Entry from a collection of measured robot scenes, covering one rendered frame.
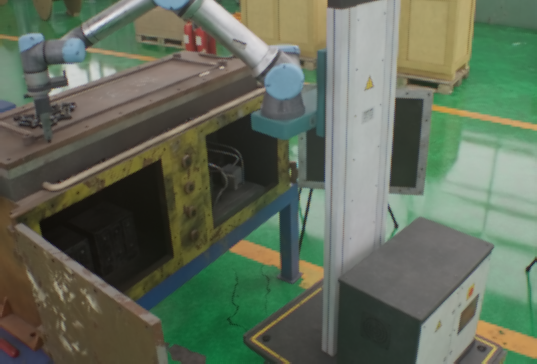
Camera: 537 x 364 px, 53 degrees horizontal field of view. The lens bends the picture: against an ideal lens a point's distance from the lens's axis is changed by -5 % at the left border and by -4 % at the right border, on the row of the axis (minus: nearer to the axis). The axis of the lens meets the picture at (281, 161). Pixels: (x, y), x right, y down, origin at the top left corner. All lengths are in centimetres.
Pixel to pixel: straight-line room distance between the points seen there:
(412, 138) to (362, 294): 106
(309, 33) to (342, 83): 543
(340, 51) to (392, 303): 83
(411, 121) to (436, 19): 381
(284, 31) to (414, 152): 489
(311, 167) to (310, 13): 448
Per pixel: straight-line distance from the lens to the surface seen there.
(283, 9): 744
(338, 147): 190
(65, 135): 195
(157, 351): 132
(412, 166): 284
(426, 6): 649
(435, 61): 657
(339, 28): 177
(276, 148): 276
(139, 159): 205
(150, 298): 238
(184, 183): 226
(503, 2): 1075
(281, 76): 165
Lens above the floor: 205
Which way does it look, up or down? 25 degrees down
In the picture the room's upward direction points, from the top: 1 degrees counter-clockwise
